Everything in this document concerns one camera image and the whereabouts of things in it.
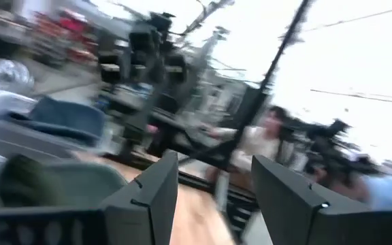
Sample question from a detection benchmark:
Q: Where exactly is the person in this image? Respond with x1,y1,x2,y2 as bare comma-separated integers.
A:
303,118,392,214
206,105,297,178

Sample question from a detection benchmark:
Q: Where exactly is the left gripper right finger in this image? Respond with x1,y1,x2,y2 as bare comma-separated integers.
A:
251,154,330,245

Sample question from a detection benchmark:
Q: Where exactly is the dark grey-green cap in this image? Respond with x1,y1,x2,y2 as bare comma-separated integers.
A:
46,161,128,208

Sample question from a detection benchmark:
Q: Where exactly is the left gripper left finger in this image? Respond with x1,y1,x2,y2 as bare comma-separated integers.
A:
99,151,180,245

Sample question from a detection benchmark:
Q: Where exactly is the denim blue cap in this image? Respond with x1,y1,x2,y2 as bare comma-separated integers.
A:
3,97,107,147

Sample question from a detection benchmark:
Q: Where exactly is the olive green cap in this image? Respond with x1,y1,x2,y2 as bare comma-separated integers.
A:
0,154,66,208

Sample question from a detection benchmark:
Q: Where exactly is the shiny silver round object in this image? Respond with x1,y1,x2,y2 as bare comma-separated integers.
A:
0,57,35,93

